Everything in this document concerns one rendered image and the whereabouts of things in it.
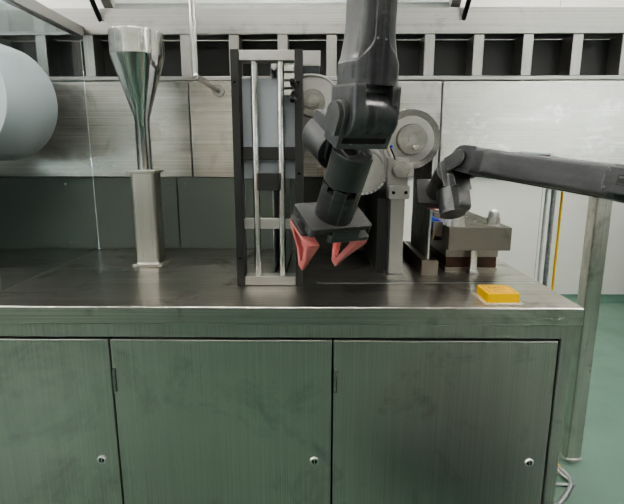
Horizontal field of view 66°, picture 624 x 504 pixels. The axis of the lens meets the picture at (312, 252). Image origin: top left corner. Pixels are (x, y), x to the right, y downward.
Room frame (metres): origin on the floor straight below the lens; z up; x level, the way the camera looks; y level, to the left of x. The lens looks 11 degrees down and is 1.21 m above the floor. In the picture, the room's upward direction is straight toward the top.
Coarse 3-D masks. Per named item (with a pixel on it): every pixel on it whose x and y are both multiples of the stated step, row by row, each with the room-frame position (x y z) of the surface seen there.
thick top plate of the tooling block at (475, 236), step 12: (468, 216) 1.43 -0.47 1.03; (480, 216) 1.43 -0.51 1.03; (444, 228) 1.25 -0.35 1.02; (456, 228) 1.21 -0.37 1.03; (468, 228) 1.21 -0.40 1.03; (480, 228) 1.21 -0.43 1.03; (492, 228) 1.21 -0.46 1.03; (504, 228) 1.20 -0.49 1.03; (444, 240) 1.25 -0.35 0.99; (456, 240) 1.21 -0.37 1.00; (468, 240) 1.21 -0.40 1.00; (480, 240) 1.21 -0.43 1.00; (492, 240) 1.21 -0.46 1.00; (504, 240) 1.20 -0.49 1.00
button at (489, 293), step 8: (480, 288) 1.02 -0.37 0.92; (488, 288) 1.01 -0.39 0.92; (496, 288) 1.01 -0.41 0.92; (504, 288) 1.01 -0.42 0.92; (512, 288) 1.02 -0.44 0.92; (480, 296) 1.02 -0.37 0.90; (488, 296) 0.98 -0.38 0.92; (496, 296) 0.98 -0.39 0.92; (504, 296) 0.98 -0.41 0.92; (512, 296) 0.98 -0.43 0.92
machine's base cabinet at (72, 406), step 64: (0, 384) 0.99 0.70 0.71; (64, 384) 0.99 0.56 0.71; (128, 384) 0.99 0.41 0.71; (192, 384) 0.99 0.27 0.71; (256, 384) 0.99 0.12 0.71; (320, 384) 0.98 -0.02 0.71; (384, 384) 0.98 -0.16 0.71; (448, 384) 0.98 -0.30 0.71; (512, 384) 0.98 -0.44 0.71; (0, 448) 0.99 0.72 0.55; (64, 448) 0.99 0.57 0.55; (128, 448) 0.99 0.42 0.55; (192, 448) 0.99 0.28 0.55; (256, 448) 0.99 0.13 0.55; (320, 448) 0.98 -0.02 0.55; (384, 448) 0.98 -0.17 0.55; (448, 448) 0.98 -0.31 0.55; (512, 448) 0.98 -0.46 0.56
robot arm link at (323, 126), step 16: (320, 112) 0.70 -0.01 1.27; (336, 112) 0.60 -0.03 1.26; (304, 128) 0.72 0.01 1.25; (320, 128) 0.69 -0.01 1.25; (336, 128) 0.60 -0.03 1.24; (320, 144) 0.68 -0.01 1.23; (336, 144) 0.61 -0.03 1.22; (352, 144) 0.62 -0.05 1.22; (368, 144) 0.63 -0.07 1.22; (384, 144) 0.64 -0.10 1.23; (320, 160) 0.69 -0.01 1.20
